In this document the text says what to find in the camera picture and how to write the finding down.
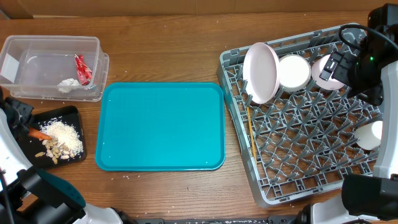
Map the wooden chopstick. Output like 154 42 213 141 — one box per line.
246 106 257 165

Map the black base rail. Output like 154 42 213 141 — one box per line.
132 215 311 224

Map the grey dishwasher rack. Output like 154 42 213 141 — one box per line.
217 26 384 207

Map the white cup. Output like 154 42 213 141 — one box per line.
354 121 382 151

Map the pile of white rice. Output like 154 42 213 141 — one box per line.
39 120 83 155

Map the pile of peanut shells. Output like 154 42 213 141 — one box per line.
35 139 76 164

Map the red snack wrapper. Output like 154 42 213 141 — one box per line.
75 55 93 86

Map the pink bowl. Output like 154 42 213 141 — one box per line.
312 54 344 90

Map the white bowl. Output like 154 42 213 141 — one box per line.
278 54 311 92

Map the black plastic tray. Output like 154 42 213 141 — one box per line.
17 106 87 169

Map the orange carrot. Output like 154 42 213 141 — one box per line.
28 128 52 140

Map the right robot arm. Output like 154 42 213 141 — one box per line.
295 3 397 223

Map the pink round plate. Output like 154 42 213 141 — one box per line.
243 42 280 104

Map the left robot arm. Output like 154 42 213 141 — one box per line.
1 97 135 224

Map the clear plastic bin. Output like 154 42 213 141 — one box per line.
1 35 109 102

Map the teal serving tray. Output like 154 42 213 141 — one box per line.
95 82 226 172

